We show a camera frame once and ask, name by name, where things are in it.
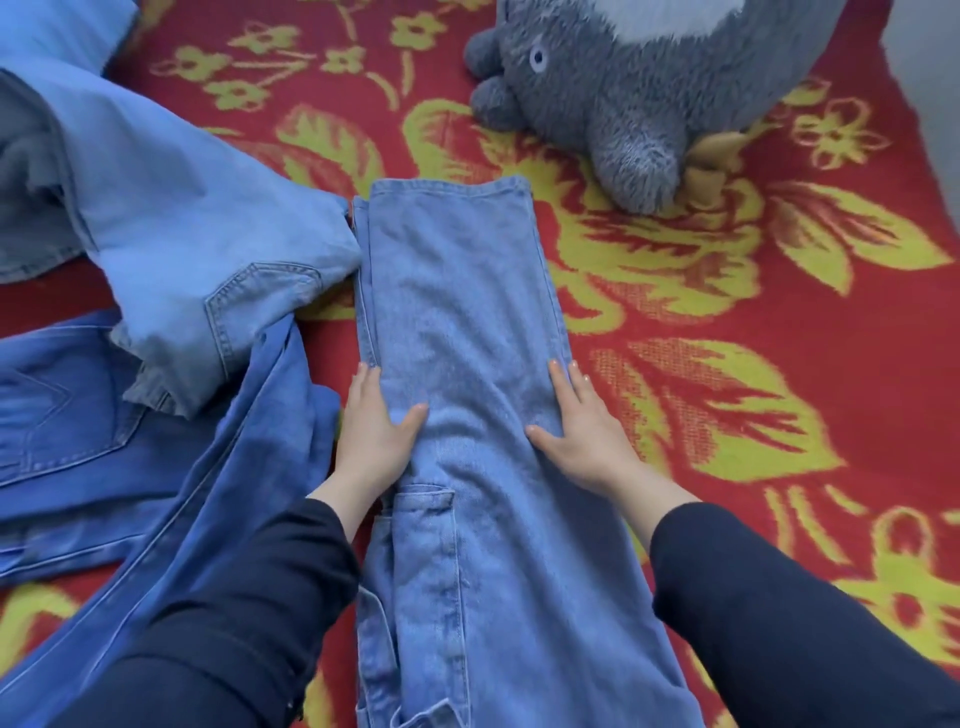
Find person's left hand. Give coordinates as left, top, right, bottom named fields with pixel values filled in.
left=332, top=362, right=430, bottom=498

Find person's right hand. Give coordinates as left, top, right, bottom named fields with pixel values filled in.
left=525, top=359, right=645, bottom=498

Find medium blue jeans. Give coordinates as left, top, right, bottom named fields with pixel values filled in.
left=350, top=175, right=708, bottom=728

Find person's left forearm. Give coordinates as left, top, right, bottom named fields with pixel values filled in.
left=46, top=474, right=394, bottom=728

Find person's right forearm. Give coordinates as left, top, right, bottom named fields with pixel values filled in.
left=600, top=463, right=960, bottom=728

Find light blue crumpled jeans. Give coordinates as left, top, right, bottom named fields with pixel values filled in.
left=0, top=57, right=366, bottom=420

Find red yellow floral blanket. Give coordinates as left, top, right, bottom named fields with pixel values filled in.
left=0, top=0, right=960, bottom=728

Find dark blue jeans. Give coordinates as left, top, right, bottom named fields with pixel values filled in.
left=0, top=307, right=344, bottom=728

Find grey plush toy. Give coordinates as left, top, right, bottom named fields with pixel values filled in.
left=462, top=0, right=850, bottom=218

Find pale blue denim garment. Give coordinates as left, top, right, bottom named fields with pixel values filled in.
left=0, top=0, right=141, bottom=78

